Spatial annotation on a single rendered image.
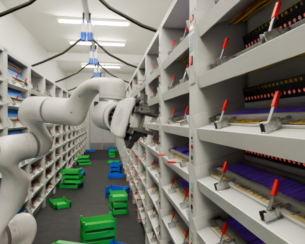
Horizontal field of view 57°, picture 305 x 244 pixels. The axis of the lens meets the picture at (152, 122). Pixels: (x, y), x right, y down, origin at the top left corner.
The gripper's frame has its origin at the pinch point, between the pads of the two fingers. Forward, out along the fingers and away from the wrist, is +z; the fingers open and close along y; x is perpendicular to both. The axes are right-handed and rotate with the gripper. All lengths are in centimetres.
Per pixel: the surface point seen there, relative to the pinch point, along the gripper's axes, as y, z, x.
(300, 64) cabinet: 28.1, 3.6, 38.1
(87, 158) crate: -90, -647, 180
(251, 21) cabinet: 49, -24, 41
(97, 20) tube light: 170, -436, 63
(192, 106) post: 14, -35, 34
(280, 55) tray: 19.4, 16.8, 15.5
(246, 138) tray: 3.5, 5.8, 23.7
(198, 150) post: -1.8, -29.3, 37.7
